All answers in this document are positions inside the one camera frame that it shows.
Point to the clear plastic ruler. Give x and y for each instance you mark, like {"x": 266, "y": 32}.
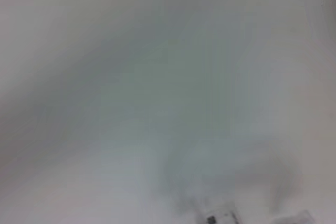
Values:
{"x": 220, "y": 214}

